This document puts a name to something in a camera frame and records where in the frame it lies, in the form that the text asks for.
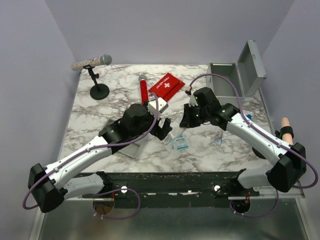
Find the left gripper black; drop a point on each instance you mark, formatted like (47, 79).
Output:
(161, 133)

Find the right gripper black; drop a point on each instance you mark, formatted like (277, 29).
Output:
(187, 121)

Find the grey plastic divided tray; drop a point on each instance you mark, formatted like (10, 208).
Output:
(134, 150)

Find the red first aid pouch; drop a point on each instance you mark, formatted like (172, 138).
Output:
(167, 87)

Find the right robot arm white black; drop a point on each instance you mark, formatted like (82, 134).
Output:
(285, 158)

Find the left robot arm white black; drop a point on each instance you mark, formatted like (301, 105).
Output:
(52, 184)

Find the grey metal medicine case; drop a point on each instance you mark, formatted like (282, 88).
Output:
(247, 75)

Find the small sachet packet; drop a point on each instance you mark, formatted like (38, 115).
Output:
(168, 139)

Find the teal white wipe packet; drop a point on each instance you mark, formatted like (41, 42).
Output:
(180, 143)

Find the red glitter microphone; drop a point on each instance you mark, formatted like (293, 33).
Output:
(143, 89)

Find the black microphone stand left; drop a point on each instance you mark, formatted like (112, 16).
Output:
(99, 91)

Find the silver glitter microphone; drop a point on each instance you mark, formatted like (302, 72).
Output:
(104, 60)

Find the beige microphone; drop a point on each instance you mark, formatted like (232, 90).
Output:
(286, 131)

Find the black mounting rail base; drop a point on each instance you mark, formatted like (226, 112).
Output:
(175, 189)

